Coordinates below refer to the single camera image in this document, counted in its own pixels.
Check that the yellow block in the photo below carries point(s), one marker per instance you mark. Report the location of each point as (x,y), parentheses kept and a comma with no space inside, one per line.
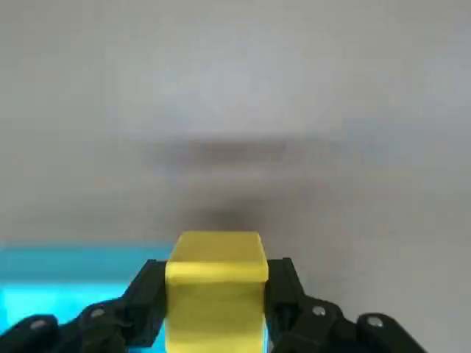
(217,287)

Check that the cyan plastic box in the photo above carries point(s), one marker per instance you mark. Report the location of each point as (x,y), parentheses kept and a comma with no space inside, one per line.
(55,287)

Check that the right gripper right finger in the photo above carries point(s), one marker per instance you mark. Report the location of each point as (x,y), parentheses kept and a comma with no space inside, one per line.
(312,323)

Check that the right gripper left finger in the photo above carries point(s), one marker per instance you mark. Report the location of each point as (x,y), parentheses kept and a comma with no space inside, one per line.
(121,320)

